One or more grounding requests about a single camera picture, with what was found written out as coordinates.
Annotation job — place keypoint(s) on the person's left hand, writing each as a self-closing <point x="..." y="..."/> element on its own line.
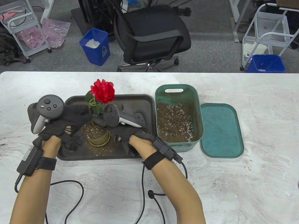
<point x="65" y="123"/>

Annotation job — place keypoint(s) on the person's right hand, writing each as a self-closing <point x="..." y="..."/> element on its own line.
<point x="126" y="134"/>

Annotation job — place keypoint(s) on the potting mix crumbs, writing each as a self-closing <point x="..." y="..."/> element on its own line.
<point x="102" y="150"/>

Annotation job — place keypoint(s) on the brown potting mix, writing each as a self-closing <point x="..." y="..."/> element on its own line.
<point x="93" y="130"/>
<point x="172" y="123"/>

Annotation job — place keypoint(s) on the red artificial rose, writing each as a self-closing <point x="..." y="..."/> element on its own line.
<point x="102" y="91"/>

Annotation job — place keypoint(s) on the potting mix grains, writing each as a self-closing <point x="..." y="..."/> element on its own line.
<point x="202" y="99"/>

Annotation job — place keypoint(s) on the teal plastic lid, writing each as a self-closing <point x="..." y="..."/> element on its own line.
<point x="222" y="130"/>

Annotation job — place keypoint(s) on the person's right forearm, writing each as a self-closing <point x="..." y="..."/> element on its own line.
<point x="175" y="186"/>

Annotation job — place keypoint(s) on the person's left forearm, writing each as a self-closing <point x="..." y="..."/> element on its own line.
<point x="32" y="186"/>

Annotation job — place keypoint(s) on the grey and white hand controller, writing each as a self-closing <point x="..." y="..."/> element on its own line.
<point x="112" y="114"/>

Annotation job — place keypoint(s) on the brown plastic tray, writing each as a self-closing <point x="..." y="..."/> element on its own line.
<point x="135" y="102"/>

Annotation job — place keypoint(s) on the teal plastic storage box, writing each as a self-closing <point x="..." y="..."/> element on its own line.
<point x="175" y="99"/>

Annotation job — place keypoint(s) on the blue bin with white symbol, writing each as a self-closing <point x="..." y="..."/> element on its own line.
<point x="95" y="56"/>

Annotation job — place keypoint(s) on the crumpled white paper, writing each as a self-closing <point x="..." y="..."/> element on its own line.
<point x="92" y="43"/>

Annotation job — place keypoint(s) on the pink plastic bag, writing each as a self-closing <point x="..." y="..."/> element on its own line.
<point x="32" y="38"/>
<point x="55" y="30"/>

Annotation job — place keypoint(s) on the dark fabric bag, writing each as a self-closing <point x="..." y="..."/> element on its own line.
<point x="9" y="49"/>

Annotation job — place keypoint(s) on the black office chair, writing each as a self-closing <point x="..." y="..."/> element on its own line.
<point x="151" y="28"/>

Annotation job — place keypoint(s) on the black computer tower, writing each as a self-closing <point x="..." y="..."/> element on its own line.
<point x="98" y="14"/>

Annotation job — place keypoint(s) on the white desk leg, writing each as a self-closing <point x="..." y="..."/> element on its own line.
<point x="49" y="9"/>
<point x="237" y="21"/>

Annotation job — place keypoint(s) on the white box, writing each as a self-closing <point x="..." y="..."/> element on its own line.
<point x="255" y="50"/>

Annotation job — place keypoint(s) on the plain blue bin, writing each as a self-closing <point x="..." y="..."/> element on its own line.
<point x="268" y="63"/>

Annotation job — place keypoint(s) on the white mesh rolling cart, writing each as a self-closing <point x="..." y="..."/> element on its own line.
<point x="286" y="25"/>

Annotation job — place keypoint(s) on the brown cardboard box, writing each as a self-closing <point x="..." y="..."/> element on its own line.
<point x="287" y="3"/>

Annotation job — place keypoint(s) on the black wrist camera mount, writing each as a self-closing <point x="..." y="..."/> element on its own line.
<point x="163" y="149"/>

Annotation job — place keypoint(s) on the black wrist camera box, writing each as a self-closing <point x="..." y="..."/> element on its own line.
<point x="29" y="161"/>

